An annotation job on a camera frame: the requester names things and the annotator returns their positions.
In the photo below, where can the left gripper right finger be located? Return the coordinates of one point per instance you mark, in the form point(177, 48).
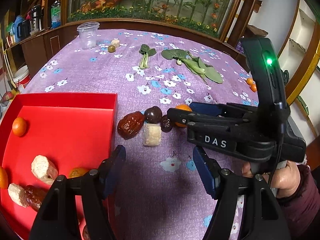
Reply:
point(262, 217)

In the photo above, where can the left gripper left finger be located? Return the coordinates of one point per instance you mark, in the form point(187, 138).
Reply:
point(57, 216)

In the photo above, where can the peeled banana piece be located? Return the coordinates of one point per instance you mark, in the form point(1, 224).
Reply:
point(44, 170)

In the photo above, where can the red tray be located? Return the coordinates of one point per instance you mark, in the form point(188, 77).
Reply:
point(70, 129)

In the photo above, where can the small banana piece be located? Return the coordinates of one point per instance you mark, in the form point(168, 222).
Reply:
point(152, 135)

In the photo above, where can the large red jujube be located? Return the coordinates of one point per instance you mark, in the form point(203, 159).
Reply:
point(129, 126)

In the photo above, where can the lone orange tangerine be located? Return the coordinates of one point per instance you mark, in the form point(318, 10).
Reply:
point(77, 172)

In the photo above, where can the person right hand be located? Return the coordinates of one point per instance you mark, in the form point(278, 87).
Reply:
point(286, 180)

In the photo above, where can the small tangerine far pair front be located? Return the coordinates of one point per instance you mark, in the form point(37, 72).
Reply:
point(253, 88)

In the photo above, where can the small tangerine pair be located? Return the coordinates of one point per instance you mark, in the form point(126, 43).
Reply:
point(249, 81)
point(253, 88)

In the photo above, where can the small tangerine far pair back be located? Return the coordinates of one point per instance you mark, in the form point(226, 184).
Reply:
point(249, 81)

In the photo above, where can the purple bottles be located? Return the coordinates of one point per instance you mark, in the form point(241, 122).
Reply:
point(239, 47)

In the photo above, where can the small dark date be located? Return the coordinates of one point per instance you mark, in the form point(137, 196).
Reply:
point(166, 125)

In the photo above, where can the large green leaf vegetable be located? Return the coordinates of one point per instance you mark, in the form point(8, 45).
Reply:
point(194, 64)

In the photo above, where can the purple floral tablecloth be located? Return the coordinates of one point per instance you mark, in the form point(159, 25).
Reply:
point(160, 194)

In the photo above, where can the flower garden glass panel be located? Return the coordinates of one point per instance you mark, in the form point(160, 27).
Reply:
point(206, 16)

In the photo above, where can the white paint bucket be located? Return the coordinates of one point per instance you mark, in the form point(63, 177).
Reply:
point(21, 78)

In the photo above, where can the small bok choy stalk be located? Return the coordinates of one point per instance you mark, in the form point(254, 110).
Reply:
point(146, 52)

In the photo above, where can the green olive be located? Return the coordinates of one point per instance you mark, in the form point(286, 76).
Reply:
point(111, 49)

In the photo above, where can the clear plastic cup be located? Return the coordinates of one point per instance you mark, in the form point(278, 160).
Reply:
point(88, 34)

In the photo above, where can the black mug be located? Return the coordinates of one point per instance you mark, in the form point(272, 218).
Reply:
point(23, 29)

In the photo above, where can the blue detergent jug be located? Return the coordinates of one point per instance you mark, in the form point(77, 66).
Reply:
point(16, 28)

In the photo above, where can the green water bottle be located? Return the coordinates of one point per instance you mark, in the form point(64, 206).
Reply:
point(56, 14)

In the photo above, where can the steel thermos jug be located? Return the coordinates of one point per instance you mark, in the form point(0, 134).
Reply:
point(35, 22)

